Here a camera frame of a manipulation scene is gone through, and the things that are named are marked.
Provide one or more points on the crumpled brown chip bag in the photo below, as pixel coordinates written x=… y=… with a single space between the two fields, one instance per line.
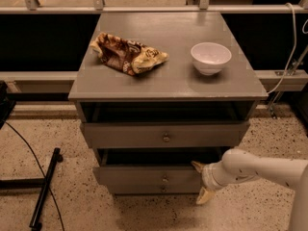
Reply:
x=125 y=55

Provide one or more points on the black metal floor stand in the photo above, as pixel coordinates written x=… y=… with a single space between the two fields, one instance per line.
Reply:
x=43 y=184

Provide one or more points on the white ceramic bowl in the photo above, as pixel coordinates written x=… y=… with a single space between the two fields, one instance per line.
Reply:
x=210 y=58

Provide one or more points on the grey wooden drawer cabinet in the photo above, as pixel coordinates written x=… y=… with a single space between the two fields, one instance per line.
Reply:
x=173 y=92

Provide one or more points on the grey drawer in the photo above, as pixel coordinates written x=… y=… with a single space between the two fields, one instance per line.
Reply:
x=153 y=166
x=153 y=189
x=154 y=135

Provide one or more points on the upper metal railing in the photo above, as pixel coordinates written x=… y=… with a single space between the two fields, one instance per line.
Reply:
x=48 y=9

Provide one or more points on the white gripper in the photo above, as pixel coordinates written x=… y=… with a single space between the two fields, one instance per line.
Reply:
x=208 y=176

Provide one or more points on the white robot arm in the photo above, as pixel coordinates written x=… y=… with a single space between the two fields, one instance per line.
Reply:
x=238 y=166

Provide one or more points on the black equipment at left edge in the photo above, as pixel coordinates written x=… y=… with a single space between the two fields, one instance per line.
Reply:
x=6 y=104

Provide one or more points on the grey bottom drawer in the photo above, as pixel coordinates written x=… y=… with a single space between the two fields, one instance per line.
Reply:
x=153 y=189

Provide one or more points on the grey top drawer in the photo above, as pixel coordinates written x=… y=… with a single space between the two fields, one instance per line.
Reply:
x=154 y=135

